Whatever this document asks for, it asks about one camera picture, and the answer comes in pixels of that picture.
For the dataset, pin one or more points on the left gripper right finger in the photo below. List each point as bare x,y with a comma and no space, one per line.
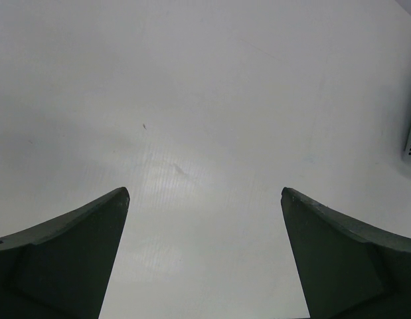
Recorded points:
347,268

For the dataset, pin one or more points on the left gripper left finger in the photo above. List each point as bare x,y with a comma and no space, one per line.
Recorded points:
61,268

